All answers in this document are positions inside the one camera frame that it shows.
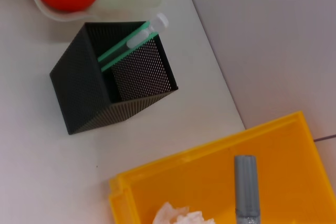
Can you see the green white utility knife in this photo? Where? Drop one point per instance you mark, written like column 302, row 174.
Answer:
column 131, row 41

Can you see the grey glitter pen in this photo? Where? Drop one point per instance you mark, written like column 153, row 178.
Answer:
column 246, row 182

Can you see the white paper ball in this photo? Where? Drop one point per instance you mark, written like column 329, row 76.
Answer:
column 183, row 216

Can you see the black mesh pen holder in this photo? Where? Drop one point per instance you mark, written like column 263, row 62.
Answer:
column 78, row 82

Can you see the yellow plastic bin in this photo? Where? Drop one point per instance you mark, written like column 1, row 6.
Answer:
column 197, row 182

